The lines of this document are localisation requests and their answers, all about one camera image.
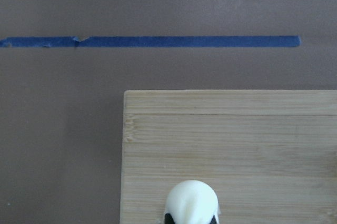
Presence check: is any white steamed bun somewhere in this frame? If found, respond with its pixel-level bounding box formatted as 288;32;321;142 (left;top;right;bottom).
163;180;220;224

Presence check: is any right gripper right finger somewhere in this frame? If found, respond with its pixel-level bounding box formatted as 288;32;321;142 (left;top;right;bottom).
210;215;219;224

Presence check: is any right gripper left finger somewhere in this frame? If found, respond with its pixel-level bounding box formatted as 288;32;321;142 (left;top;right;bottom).
164;213;174;224

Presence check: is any bamboo cutting board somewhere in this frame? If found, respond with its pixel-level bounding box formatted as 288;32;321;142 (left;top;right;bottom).
120;90;336;223

